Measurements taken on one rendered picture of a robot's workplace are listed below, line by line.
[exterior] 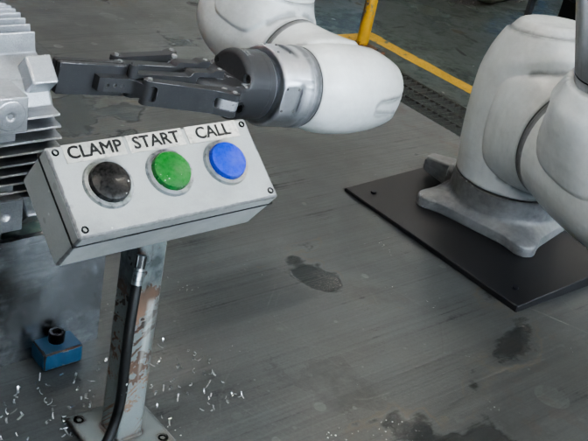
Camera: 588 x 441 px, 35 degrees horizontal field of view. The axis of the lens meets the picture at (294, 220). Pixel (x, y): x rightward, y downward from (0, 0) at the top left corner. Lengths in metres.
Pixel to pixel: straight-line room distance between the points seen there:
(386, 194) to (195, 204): 0.66
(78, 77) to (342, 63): 0.31
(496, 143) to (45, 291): 0.60
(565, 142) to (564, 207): 0.08
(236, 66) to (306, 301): 0.27
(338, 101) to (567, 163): 0.26
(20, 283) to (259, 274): 0.32
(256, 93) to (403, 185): 0.43
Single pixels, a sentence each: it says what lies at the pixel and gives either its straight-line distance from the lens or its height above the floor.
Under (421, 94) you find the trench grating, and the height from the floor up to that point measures 0.00.
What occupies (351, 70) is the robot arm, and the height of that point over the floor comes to 1.03.
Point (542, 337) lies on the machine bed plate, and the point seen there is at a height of 0.80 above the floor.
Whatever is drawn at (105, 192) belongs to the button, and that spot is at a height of 1.07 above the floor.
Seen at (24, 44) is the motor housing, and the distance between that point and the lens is 0.81.
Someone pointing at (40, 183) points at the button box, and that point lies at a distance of 0.67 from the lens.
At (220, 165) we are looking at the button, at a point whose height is 1.07.
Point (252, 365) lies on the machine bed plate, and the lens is 0.94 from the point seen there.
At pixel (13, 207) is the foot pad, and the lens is 0.80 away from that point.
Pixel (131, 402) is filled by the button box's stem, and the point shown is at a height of 0.85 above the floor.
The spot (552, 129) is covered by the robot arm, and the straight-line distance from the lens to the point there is 1.07.
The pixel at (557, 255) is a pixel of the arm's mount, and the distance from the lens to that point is 1.27.
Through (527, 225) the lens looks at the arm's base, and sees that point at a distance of 1.27.
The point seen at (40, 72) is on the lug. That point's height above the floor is 1.08.
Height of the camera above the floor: 1.37
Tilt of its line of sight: 28 degrees down
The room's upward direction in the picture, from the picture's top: 12 degrees clockwise
